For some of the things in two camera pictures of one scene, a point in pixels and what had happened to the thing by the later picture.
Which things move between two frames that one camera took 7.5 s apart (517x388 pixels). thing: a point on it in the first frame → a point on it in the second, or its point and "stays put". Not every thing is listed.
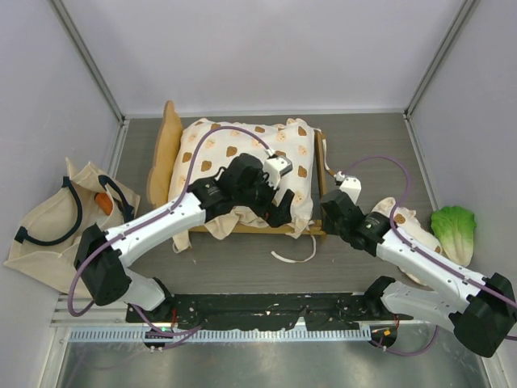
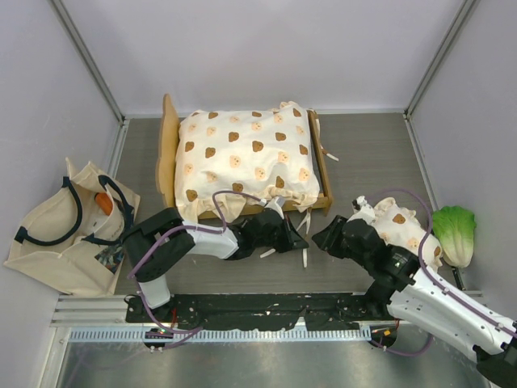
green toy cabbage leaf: (455, 227) stays put
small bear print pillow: (412, 229) stays put
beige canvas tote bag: (46, 246) stays put
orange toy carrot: (104, 202) stays put
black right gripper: (328, 226) → (327, 238)
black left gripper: (275, 215) → (292, 238)
